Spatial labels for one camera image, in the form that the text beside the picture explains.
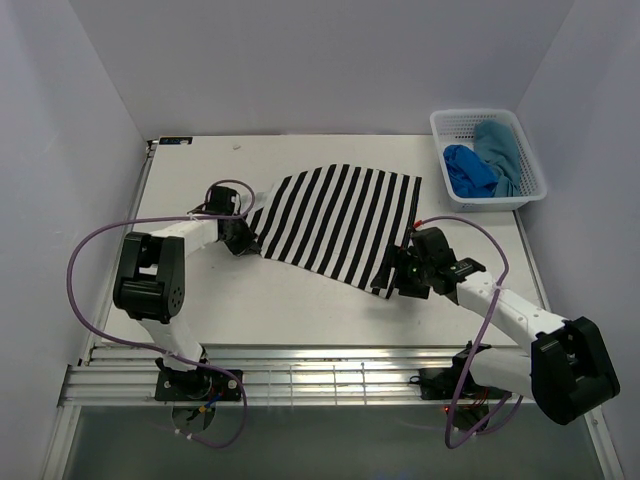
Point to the blue label sticker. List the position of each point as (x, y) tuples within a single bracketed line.
[(175, 140)]

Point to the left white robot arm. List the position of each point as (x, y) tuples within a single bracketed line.
[(150, 284)]

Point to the aluminium rail frame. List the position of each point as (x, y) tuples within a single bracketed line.
[(273, 377)]

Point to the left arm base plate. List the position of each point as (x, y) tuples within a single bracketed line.
[(199, 386)]

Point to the teal tank top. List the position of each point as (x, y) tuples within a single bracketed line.
[(496, 145)]

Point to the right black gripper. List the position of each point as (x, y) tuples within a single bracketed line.
[(398, 257)]

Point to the white plastic basket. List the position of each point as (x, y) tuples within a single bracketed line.
[(456, 127)]

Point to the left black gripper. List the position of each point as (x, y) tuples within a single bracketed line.
[(247, 245)]

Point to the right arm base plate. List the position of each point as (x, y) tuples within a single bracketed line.
[(440, 384)]

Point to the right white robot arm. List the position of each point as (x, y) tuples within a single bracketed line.
[(564, 365)]

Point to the blue tank top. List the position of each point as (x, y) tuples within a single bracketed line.
[(469, 175)]

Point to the black white striped tank top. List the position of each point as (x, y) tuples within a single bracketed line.
[(336, 221)]

